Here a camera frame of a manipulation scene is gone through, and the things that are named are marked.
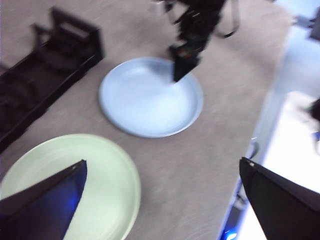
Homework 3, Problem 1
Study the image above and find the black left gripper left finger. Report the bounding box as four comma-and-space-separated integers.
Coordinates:
0, 159, 88, 240

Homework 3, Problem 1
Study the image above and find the white base platform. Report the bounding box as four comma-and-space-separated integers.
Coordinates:
259, 92, 320, 176

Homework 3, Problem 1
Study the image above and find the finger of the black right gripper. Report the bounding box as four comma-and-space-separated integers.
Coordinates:
173, 49, 202, 82

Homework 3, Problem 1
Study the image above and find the light blue round plate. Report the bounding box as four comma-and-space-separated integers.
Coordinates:
98, 56, 205, 138

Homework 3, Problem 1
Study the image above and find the black plastic plate rack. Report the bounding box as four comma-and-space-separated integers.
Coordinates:
0, 6, 105, 155

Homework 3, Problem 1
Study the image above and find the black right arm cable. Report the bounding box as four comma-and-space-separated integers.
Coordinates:
217, 0, 242, 39

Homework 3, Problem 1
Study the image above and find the pale green round plate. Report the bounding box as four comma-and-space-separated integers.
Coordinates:
0, 133, 142, 240

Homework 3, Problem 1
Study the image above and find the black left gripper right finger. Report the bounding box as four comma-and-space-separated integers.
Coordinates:
239, 156, 320, 240

